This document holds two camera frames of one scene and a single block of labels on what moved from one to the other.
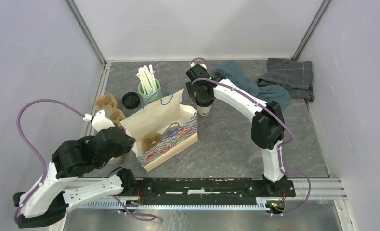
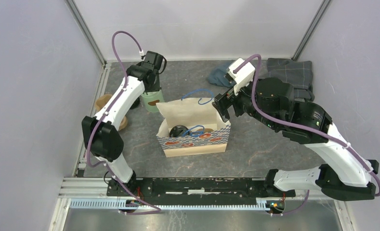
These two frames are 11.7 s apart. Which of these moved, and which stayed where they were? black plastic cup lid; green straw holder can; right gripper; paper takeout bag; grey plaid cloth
Moved: paper takeout bag; right gripper; black plastic cup lid
Stayed: green straw holder can; grey plaid cloth
